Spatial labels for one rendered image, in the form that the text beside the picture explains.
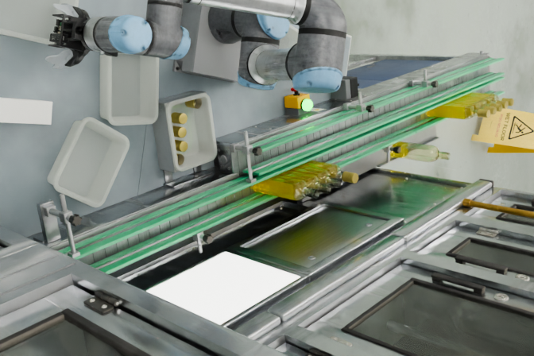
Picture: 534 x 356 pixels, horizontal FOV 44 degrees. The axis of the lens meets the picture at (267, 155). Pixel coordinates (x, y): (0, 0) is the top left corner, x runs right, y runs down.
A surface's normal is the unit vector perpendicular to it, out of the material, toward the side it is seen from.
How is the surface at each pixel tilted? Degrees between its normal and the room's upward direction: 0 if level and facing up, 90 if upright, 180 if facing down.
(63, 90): 0
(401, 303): 90
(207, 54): 1
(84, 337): 90
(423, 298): 90
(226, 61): 1
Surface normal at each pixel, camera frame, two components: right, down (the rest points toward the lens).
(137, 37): 0.71, 0.12
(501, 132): -0.45, -0.24
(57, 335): -0.11, -0.95
